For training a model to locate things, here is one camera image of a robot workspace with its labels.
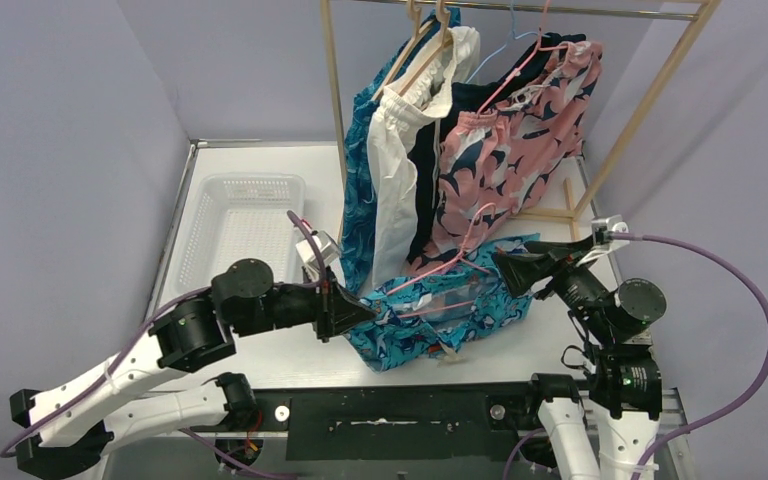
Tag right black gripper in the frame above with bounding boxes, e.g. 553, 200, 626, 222
493, 231, 618, 340

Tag pink plastic hanger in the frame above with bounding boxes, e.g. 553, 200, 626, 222
385, 202, 497, 317

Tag light blue shark shorts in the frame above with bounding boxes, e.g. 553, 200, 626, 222
345, 234, 540, 372

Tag white plastic basket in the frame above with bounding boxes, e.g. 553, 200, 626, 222
160, 173, 306, 303

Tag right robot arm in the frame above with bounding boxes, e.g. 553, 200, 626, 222
492, 233, 666, 479

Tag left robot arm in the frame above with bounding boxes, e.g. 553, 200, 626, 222
6, 259, 375, 479

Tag dark teal patterned shorts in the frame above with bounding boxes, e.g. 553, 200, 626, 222
340, 6, 462, 295

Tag pink navy floral shorts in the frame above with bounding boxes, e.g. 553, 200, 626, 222
407, 33, 603, 274

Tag navy blue shorts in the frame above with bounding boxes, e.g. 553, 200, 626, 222
407, 51, 550, 262

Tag pink hanger of floral shorts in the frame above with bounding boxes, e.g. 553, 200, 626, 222
477, 0, 557, 114

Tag light blue hanger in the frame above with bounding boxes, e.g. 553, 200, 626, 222
466, 0, 541, 83

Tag wooden hanger front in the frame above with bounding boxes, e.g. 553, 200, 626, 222
398, 0, 453, 96

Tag wooden hanger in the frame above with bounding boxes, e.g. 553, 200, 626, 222
372, 0, 433, 101
398, 0, 453, 96

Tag wooden hanger rear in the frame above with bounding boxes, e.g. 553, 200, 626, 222
372, 0, 433, 101

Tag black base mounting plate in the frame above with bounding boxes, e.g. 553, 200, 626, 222
250, 381, 548, 461

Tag wooden clothes rack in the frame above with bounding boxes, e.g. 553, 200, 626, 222
319, 1, 720, 233

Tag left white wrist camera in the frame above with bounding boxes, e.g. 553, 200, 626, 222
295, 230, 342, 283

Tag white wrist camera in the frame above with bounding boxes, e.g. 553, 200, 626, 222
588, 215, 630, 256
295, 230, 342, 283

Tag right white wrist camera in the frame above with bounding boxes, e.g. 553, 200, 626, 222
588, 215, 630, 256

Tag white drawstring shorts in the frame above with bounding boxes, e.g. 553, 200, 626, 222
367, 26, 481, 288

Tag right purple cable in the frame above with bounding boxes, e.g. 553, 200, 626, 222
609, 231, 768, 480

